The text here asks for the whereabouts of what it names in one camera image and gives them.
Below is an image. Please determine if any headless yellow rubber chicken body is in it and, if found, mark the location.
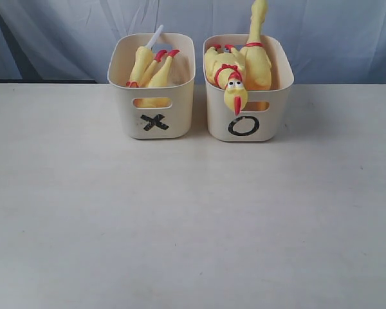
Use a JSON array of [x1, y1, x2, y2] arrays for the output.
[[135, 50, 179, 109]]

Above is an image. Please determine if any severed chicken head with tube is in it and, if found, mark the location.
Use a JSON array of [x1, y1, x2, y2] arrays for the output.
[[125, 24, 167, 88]]

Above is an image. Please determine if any cream bin marked O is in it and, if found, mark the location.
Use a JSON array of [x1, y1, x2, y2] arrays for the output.
[[205, 35, 294, 142]]

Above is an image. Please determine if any cream bin marked X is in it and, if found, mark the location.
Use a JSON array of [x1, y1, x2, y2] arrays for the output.
[[107, 33, 196, 140]]

